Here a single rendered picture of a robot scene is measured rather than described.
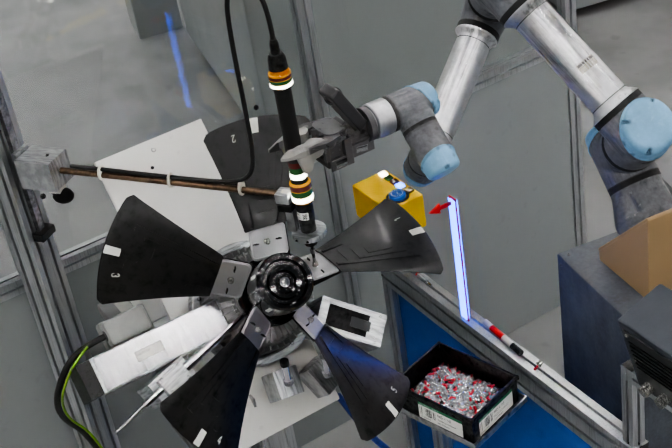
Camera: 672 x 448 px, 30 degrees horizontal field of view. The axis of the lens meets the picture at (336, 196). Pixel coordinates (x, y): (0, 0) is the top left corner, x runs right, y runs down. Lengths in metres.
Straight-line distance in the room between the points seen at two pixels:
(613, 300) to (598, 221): 2.03
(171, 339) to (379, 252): 0.46
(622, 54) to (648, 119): 3.31
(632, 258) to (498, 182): 1.18
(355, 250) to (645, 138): 0.62
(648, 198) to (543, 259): 1.44
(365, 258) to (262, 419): 0.42
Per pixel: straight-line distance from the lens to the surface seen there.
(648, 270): 2.64
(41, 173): 2.75
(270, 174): 2.55
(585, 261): 2.81
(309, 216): 2.47
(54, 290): 2.99
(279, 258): 2.47
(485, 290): 3.96
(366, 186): 3.00
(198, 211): 2.75
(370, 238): 2.62
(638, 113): 2.55
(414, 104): 2.50
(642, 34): 6.04
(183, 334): 2.57
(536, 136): 3.82
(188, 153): 2.78
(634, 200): 2.67
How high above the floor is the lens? 2.65
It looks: 32 degrees down
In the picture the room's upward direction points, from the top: 10 degrees counter-clockwise
